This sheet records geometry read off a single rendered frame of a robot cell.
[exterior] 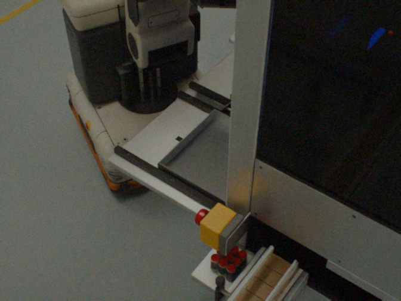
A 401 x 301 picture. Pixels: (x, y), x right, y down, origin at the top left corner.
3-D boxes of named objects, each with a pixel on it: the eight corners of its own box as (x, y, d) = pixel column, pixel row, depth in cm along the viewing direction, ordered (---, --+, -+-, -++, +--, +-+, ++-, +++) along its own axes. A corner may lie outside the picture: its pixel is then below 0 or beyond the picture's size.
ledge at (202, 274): (270, 270, 138) (270, 266, 137) (239, 310, 131) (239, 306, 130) (221, 240, 144) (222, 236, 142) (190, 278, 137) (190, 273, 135)
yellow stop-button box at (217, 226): (243, 235, 133) (244, 216, 128) (225, 257, 129) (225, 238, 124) (216, 219, 136) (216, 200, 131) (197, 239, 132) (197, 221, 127)
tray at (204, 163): (316, 169, 157) (318, 160, 155) (265, 233, 143) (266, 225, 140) (214, 117, 171) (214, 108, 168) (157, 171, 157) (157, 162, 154)
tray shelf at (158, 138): (376, 97, 180) (378, 92, 178) (253, 251, 142) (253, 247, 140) (247, 41, 199) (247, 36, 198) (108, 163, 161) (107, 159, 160)
